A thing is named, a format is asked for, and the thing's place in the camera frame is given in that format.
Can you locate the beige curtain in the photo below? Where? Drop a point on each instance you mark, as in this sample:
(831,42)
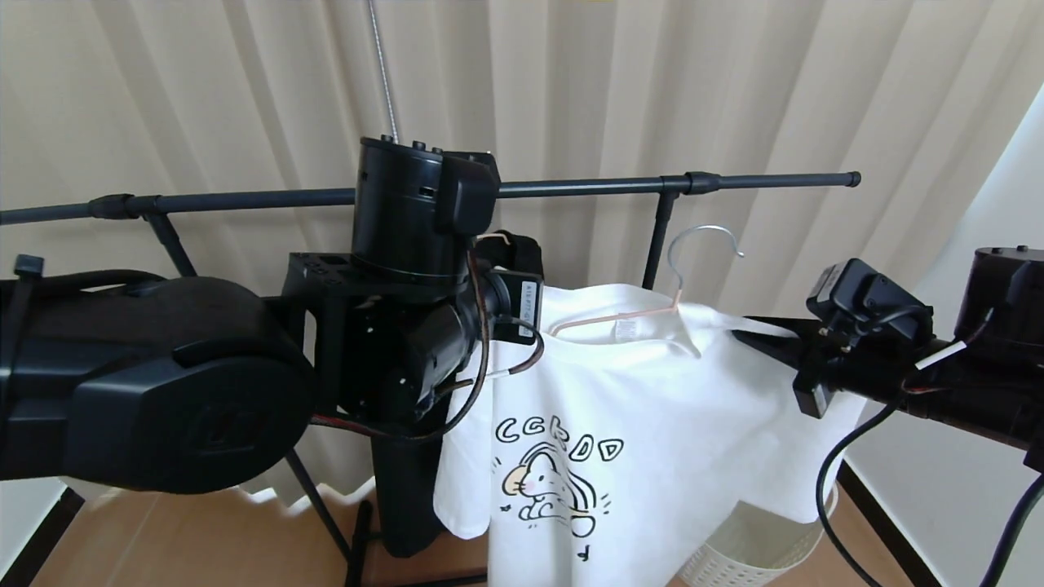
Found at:
(204,90)

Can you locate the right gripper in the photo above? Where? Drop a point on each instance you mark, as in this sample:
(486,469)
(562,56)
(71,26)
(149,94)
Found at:
(848,383)

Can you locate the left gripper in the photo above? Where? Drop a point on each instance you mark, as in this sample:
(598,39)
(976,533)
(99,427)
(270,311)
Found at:
(444,350)

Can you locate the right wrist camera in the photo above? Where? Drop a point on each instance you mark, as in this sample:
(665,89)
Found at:
(864,306)

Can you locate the white printed t-shirt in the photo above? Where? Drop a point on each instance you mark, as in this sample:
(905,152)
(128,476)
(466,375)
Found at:
(693,408)

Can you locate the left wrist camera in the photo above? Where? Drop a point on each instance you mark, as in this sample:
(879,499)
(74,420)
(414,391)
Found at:
(473,196)

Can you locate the black clothes rack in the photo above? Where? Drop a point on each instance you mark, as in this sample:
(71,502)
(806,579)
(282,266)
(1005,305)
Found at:
(612,186)

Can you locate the black shorts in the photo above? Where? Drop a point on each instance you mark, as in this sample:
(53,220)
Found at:
(408,505)

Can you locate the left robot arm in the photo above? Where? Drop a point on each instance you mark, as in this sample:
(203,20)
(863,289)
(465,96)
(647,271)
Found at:
(163,383)

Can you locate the white laundry basket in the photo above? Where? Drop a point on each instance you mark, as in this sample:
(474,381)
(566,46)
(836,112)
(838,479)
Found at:
(758,546)

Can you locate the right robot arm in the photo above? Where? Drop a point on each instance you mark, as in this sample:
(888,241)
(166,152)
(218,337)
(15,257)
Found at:
(995,359)

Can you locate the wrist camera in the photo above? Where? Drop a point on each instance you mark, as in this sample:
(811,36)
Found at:
(864,306)
(473,196)

